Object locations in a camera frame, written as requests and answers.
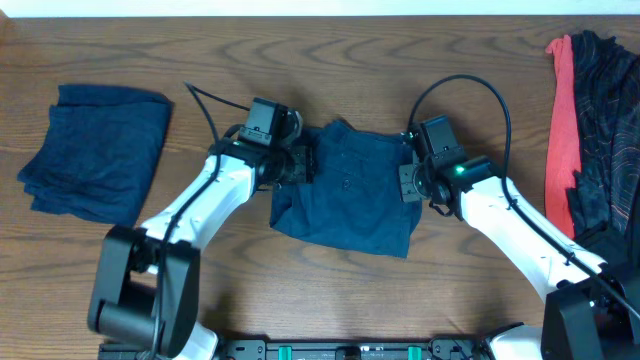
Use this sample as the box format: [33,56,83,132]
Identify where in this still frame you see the dark blue denim shorts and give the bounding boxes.
[269,120,422,258]

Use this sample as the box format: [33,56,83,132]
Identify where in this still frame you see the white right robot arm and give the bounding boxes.
[398,154,639,359]

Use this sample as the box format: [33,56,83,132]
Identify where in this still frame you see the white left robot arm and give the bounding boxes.
[87,138,314,359]

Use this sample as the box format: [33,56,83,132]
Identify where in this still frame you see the red cloth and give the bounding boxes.
[544,35,581,238]

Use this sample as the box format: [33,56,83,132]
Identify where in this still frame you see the black patterned garment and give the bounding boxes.
[567,30,639,267]

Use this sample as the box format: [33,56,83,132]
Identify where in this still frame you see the folded dark blue garment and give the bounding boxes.
[17,84,173,226]

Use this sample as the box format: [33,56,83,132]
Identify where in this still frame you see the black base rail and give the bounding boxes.
[97,327,546,360]

